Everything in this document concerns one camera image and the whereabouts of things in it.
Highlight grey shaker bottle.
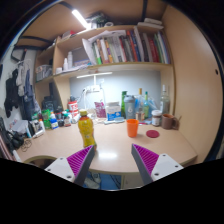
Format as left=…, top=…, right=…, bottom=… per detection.
left=123, top=94, right=137, bottom=120

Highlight ceiling light strip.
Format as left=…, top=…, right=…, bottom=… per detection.
left=71, top=8, right=90, bottom=30

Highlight blue and white carton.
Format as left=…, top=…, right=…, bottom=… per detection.
left=105, top=101, right=123, bottom=122

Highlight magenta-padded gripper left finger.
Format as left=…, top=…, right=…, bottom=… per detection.
left=44, top=144, right=96, bottom=187

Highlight wooden shelf unit with books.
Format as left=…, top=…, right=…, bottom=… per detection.
left=34, top=18, right=176, bottom=86

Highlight flat round red coaster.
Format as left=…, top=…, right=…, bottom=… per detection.
left=145, top=129, right=160, bottom=139

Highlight red and white canister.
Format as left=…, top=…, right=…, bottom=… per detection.
left=67, top=100, right=80, bottom=118

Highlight white wall power strip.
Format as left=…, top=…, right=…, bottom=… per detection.
left=85, top=85, right=102, bottom=93

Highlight blue and white small bottle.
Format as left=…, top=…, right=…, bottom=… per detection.
left=48, top=112, right=60, bottom=130

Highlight orange plastic cup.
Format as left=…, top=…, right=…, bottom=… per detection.
left=125, top=118, right=140, bottom=138

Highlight clear glass bottle white cap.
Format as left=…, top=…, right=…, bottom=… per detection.
left=159, top=84, right=171, bottom=115

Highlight brown mug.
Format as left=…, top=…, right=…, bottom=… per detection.
left=161, top=113, right=180, bottom=131

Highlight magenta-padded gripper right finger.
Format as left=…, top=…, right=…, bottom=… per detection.
left=130, top=143, right=185, bottom=187

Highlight dark bottle with red label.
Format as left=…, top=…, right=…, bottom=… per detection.
left=62, top=112, right=72, bottom=128

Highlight yellow-labelled drink bottle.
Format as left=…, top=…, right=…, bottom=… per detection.
left=77, top=109, right=98, bottom=150

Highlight clear bottle with gold cap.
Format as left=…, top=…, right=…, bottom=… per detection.
left=135, top=87, right=145, bottom=122

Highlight brown jar with white lid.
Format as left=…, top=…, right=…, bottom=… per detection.
left=151, top=109, right=163, bottom=127

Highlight pink packet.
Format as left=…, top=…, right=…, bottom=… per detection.
left=94, top=101, right=107, bottom=119

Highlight dark hanging clothes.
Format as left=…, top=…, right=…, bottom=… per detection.
left=3, top=64, right=41, bottom=121

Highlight green canister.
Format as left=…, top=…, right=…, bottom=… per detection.
left=41, top=109, right=52, bottom=129

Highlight white desk lamp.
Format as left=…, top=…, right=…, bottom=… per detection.
left=75, top=71, right=114, bottom=94

